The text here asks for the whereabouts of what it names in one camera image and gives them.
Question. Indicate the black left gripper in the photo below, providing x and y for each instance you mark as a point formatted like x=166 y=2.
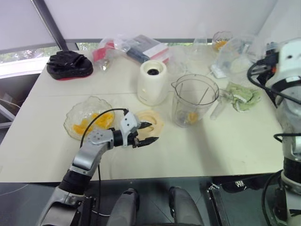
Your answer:
x=136 y=142

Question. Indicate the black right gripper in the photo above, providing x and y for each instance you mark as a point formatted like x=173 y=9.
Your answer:
x=268 y=60

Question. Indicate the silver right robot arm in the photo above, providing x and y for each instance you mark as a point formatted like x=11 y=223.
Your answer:
x=291 y=117

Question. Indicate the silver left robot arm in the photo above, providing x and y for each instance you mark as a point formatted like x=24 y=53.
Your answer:
x=87 y=155

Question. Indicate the cream blender jar lid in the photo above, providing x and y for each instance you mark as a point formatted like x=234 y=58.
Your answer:
x=156 y=127

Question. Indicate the clear plastic blender jar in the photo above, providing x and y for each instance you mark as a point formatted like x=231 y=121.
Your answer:
x=185 y=103

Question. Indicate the cream blender base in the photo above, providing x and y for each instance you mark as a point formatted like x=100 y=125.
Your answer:
x=151 y=84

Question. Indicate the large clear plastic bag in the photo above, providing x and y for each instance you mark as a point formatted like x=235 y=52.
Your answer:
x=237 y=55

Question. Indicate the green and white cloth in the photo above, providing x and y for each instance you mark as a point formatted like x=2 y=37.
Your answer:
x=244 y=99

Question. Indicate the orange segment pile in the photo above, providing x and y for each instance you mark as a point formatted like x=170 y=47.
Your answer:
x=80 y=128
x=103 y=119

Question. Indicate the small glass bowl with oranges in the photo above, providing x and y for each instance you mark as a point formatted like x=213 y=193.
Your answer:
x=221 y=40

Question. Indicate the clear glass bowl, wavy rim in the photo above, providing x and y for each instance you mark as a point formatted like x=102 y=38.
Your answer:
x=77 y=113

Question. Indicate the grey rounded shape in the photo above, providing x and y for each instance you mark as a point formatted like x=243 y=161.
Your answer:
x=184 y=207
x=125 y=207

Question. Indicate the crumpled clear plastic bag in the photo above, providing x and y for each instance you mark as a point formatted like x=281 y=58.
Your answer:
x=185 y=57

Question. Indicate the clear bag with red packet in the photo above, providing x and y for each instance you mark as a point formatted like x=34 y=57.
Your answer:
x=103 y=50

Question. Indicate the black metal bar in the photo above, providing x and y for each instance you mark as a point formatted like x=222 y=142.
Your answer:
x=215 y=204

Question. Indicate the black item with white print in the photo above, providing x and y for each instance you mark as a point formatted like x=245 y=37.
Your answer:
x=240 y=184

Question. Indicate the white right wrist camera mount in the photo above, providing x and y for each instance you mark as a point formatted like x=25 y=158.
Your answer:
x=289 y=57

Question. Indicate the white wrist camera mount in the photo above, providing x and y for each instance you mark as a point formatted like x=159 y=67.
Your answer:
x=128 y=122
x=289 y=57

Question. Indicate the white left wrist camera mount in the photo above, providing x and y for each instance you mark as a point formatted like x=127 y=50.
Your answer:
x=128 y=122

